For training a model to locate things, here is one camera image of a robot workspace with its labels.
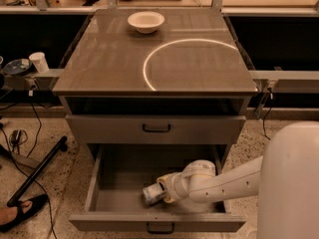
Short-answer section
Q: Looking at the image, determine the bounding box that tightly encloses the small black floor device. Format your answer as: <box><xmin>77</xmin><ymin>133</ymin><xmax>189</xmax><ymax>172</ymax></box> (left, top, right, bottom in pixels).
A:
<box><xmin>10</xmin><ymin>129</ymin><xmax>22</xmax><ymax>146</ymax></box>

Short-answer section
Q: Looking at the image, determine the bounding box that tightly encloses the black tripod leg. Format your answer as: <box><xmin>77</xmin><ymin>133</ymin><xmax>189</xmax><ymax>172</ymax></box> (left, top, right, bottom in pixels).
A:
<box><xmin>7</xmin><ymin>136</ymin><xmax>68</xmax><ymax>207</ymax></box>

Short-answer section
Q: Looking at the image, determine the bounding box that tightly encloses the open middle drawer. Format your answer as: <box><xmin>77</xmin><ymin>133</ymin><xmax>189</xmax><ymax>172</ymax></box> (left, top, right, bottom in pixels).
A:
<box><xmin>70</xmin><ymin>144</ymin><xmax>245</xmax><ymax>234</ymax></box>

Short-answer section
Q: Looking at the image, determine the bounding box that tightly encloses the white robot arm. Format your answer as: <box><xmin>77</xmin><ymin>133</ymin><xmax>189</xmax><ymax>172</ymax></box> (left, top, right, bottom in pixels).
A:
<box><xmin>158</xmin><ymin>121</ymin><xmax>319</xmax><ymax>239</ymax></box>

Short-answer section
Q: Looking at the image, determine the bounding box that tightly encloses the closed upper drawer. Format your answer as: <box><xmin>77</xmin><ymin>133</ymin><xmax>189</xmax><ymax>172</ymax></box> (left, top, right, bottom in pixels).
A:
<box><xmin>66</xmin><ymin>115</ymin><xmax>246</xmax><ymax>144</ymax></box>

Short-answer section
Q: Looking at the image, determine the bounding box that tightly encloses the black power cable right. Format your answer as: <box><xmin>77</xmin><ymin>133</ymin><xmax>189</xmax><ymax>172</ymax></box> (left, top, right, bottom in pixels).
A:
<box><xmin>261</xmin><ymin>90</ymin><xmax>275</xmax><ymax>141</ymax></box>

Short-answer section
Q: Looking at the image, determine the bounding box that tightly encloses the white paper cup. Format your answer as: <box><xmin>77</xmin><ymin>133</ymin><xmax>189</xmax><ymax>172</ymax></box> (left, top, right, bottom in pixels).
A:
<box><xmin>29</xmin><ymin>52</ymin><xmax>49</xmax><ymax>73</ymax></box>

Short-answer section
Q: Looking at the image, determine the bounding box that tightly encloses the black cable left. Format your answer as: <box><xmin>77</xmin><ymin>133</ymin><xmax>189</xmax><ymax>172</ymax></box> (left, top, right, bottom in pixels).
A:
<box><xmin>25</xmin><ymin>90</ymin><xmax>44</xmax><ymax>158</ymax></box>

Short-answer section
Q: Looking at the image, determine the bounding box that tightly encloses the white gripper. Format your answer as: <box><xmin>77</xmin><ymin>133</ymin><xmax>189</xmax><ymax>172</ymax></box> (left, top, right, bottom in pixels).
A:
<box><xmin>157</xmin><ymin>172</ymin><xmax>190</xmax><ymax>203</ymax></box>

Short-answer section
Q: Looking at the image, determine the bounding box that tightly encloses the dark blue plate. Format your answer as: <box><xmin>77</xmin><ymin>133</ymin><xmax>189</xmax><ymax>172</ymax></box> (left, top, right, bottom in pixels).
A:
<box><xmin>3</xmin><ymin>59</ymin><xmax>32</xmax><ymax>76</ymax></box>

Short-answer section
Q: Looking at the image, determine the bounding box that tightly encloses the grey drawer cabinet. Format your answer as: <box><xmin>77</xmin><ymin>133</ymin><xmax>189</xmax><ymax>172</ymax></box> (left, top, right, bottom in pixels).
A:
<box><xmin>54</xmin><ymin>8</ymin><xmax>258</xmax><ymax>164</ymax></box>

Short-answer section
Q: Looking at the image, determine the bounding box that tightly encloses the white ceramic bowl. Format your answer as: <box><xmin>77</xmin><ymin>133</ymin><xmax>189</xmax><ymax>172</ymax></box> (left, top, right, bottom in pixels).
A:
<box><xmin>128</xmin><ymin>11</ymin><xmax>164</xmax><ymax>34</ymax></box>

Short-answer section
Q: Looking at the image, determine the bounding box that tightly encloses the black slipper foot near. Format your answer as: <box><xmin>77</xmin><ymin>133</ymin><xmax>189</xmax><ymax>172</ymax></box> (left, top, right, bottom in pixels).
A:
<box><xmin>0</xmin><ymin>194</ymin><xmax>49</xmax><ymax>232</ymax></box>

